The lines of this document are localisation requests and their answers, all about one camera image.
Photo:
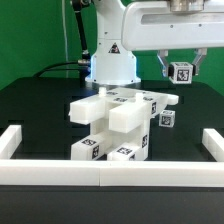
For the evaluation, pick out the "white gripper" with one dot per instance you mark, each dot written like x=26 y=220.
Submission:
x=151 y=25

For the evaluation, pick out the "small tagged cube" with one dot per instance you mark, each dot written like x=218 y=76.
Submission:
x=181 y=72
x=167 y=118

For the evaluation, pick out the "white chair back frame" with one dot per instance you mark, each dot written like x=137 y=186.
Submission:
x=125 y=108

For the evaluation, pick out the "white chair seat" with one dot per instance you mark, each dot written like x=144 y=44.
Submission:
x=138 y=136

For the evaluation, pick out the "white right fence wall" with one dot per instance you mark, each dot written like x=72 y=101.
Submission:
x=214 y=143

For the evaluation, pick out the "white fence wall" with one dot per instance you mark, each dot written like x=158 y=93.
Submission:
x=104 y=173
x=214 y=143
x=9 y=141

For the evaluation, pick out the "white front fence wall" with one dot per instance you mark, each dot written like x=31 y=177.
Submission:
x=104 y=173

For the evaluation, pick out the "white left fence wall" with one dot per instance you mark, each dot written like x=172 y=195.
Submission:
x=9 y=141

